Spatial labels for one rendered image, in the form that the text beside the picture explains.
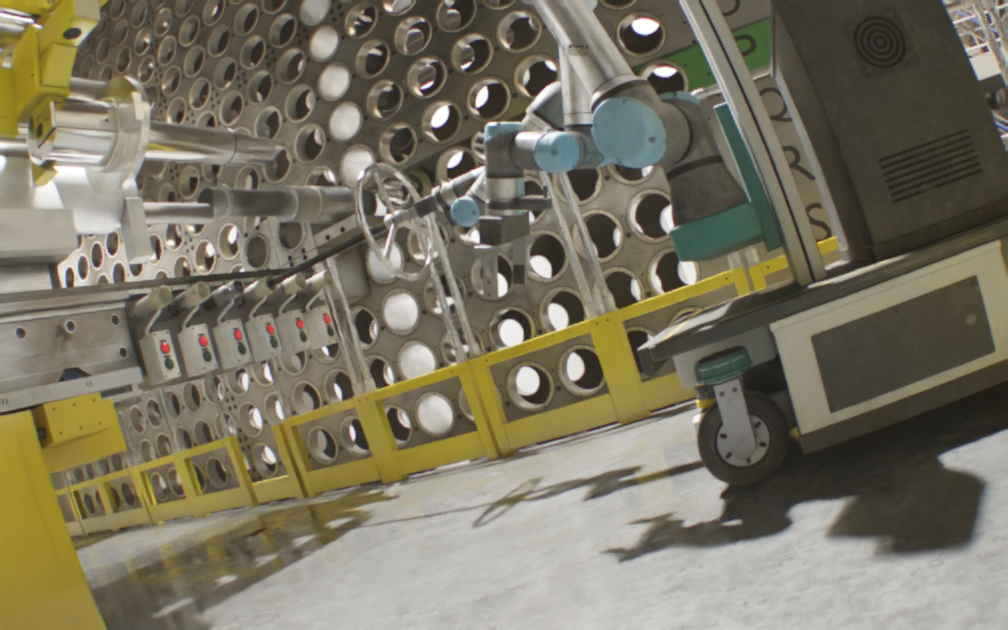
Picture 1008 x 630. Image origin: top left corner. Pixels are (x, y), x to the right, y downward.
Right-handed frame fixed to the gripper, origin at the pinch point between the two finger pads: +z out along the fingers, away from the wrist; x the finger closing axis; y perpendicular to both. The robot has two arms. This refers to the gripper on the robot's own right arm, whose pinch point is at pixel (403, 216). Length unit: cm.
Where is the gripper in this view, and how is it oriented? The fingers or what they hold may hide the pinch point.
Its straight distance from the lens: 216.8
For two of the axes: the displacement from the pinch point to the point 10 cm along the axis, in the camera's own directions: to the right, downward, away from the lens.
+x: -3.0, 3.4, -8.9
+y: -4.1, -8.9, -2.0
